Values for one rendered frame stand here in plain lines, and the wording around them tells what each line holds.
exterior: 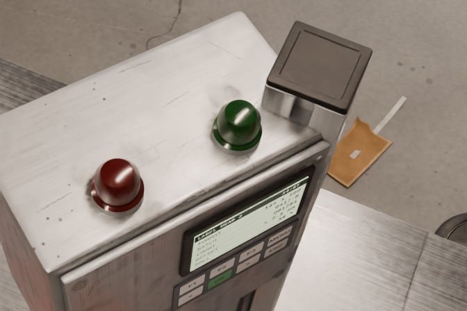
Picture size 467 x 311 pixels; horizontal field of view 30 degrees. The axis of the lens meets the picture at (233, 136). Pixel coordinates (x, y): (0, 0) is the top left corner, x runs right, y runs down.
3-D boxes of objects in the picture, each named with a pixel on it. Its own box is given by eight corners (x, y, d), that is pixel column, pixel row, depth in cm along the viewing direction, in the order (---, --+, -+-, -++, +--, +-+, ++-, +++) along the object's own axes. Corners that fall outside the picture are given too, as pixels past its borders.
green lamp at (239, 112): (202, 126, 46) (205, 102, 44) (243, 106, 47) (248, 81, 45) (228, 164, 45) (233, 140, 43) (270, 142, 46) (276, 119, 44)
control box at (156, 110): (9, 271, 60) (-38, 127, 44) (216, 166, 66) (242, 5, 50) (76, 398, 56) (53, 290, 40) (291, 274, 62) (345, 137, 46)
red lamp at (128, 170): (82, 184, 43) (79, 161, 41) (128, 162, 44) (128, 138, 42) (107, 225, 42) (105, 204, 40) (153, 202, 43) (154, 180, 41)
